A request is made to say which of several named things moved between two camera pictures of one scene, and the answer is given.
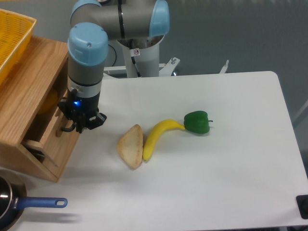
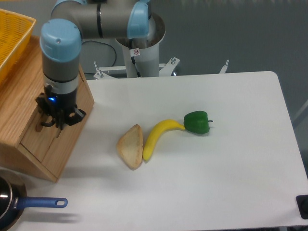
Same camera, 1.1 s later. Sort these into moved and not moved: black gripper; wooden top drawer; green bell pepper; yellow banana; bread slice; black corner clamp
Moved: wooden top drawer; black gripper
Not moved: black corner clamp; yellow banana; bread slice; green bell pepper
